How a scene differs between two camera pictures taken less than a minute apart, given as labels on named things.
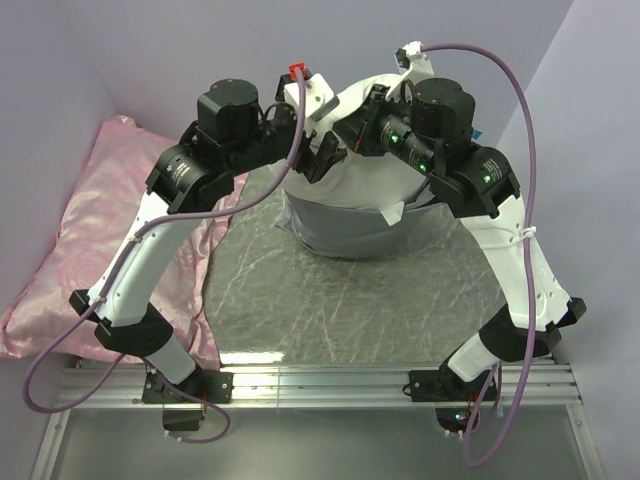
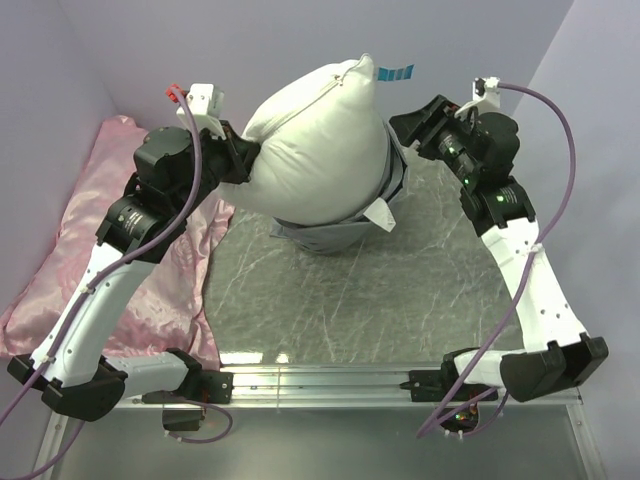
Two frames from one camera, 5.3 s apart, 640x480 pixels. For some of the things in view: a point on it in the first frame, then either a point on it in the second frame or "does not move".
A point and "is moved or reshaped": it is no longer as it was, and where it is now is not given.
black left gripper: [316, 166] to [241, 153]
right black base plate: [443, 385] does not move
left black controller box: [182, 420] does not move
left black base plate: [210, 386] does not move
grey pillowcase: [356, 232] is moved or reshaped
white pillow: [359, 180] is moved or reshaped
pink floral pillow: [107, 203] does not move
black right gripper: [356, 128] to [412, 126]
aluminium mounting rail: [328, 387] does not move
